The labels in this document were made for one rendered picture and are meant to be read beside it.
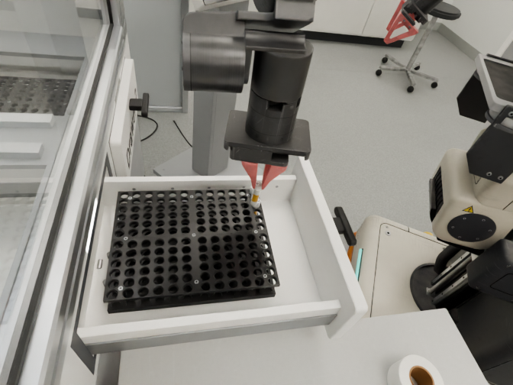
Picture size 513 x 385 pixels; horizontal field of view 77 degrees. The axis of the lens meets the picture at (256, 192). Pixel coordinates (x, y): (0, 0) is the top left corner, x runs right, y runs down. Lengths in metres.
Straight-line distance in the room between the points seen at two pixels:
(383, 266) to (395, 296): 0.12
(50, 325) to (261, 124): 0.27
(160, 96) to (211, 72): 1.91
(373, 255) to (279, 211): 0.81
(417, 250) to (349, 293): 1.06
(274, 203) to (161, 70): 1.62
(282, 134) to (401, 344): 0.44
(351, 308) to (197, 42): 0.36
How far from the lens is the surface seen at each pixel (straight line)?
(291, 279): 0.54
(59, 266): 0.38
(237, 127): 0.40
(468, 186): 0.97
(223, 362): 0.56
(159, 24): 2.02
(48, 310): 0.36
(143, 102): 0.70
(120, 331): 0.44
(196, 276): 0.45
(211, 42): 0.33
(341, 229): 0.53
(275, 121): 0.36
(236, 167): 1.84
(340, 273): 0.47
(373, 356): 0.63
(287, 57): 0.32
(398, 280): 1.36
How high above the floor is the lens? 1.30
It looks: 47 degrees down
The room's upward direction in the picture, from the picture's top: 14 degrees clockwise
